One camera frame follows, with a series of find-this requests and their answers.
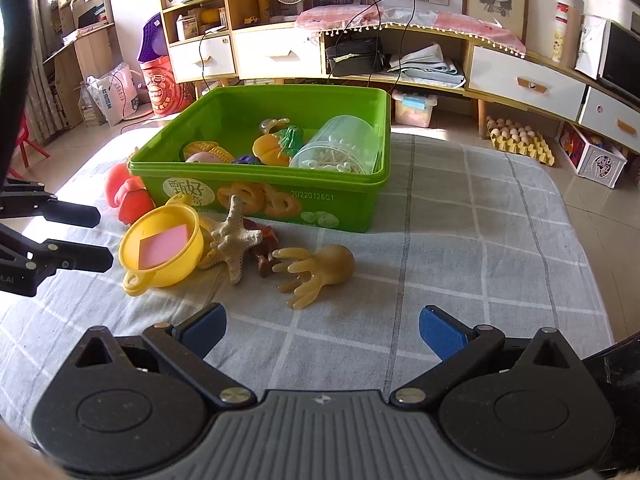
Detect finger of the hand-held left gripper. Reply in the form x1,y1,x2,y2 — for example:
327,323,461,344
0,177,101,228
0,222,115,297

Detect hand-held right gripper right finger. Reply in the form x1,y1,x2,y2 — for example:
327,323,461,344
389,305,583,408

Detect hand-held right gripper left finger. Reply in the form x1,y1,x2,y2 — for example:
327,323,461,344
62,302,257,407

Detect pink toy pig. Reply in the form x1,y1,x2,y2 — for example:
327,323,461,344
107,147,156,225

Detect yellow toy pot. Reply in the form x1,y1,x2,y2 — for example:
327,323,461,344
118,195,205,297

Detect beige starfish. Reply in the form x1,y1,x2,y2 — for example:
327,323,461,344
209,195,264,286

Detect tan rubber toy octopus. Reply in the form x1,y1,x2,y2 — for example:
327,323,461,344
271,244,356,309

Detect green plastic storage box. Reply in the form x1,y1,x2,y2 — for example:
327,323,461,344
126,85,392,233

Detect orange toy pumpkin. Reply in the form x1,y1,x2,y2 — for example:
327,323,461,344
251,125,307,168

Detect clear cotton swab jar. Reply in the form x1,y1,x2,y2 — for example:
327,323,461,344
289,115,383,175

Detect grey plaid blanket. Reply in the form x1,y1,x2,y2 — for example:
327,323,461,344
0,130,616,411

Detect pink toy slice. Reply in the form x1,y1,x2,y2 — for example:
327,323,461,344
138,225,188,268

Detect red plastic chair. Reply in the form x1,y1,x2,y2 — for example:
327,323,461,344
12,115,51,161

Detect brown toy figure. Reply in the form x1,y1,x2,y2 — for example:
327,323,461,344
250,225,278,278

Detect white plastic bag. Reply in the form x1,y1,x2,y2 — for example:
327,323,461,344
86,62,143,127

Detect red printed bucket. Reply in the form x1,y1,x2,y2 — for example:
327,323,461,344
139,55,193,118

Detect purple plastic object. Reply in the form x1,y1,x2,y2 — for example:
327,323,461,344
137,12,171,63

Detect white cabinet drawer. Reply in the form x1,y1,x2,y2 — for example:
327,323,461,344
579,86,640,148
169,35,237,83
470,46,587,122
232,27,323,81

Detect yellow egg tray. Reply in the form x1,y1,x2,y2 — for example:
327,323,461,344
485,116,557,167

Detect small cardboard box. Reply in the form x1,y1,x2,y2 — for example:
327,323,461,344
176,15,201,41

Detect clear storage box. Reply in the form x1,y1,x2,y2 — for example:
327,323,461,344
391,89,440,128

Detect white printed crate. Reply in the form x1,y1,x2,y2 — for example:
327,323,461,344
557,122,628,190

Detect yellow shelf toy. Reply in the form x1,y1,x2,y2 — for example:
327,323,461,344
197,7,228,28

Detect folded pale cloths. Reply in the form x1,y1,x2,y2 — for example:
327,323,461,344
385,42,467,88

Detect black bag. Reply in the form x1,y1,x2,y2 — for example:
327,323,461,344
325,37,385,77

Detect pink lace-edged cloth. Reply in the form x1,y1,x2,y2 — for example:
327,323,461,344
295,2,528,58

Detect wooden cabinet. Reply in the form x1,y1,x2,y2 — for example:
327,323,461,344
156,0,640,153

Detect white printed cylinder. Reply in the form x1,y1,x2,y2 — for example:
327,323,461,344
552,0,573,63

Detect black microwave oven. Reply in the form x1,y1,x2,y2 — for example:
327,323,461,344
597,20,640,96

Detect white box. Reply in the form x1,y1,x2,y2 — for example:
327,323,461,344
582,0,640,31

